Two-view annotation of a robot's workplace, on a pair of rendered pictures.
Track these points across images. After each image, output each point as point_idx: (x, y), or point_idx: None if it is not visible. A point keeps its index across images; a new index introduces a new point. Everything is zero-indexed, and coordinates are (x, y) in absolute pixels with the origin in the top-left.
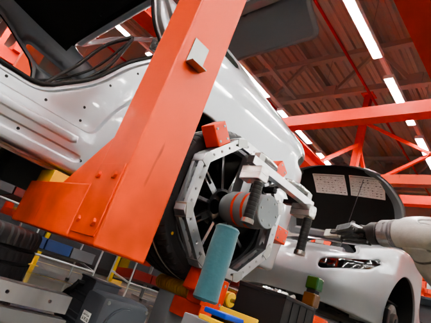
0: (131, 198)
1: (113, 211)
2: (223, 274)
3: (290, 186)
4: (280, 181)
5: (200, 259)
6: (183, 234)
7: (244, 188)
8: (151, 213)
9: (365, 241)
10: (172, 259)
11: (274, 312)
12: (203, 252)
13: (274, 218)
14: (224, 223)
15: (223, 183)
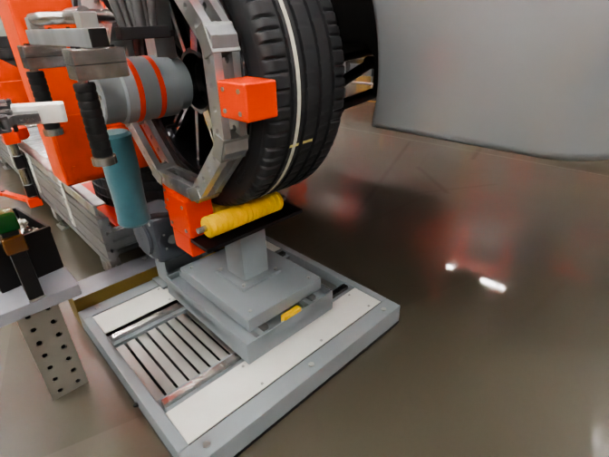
0: (43, 138)
1: (45, 150)
2: (111, 194)
3: (56, 35)
4: (48, 41)
5: (153, 173)
6: (151, 143)
7: (149, 45)
8: (51, 145)
9: None
10: None
11: None
12: (153, 164)
13: (101, 102)
14: (208, 107)
15: (181, 40)
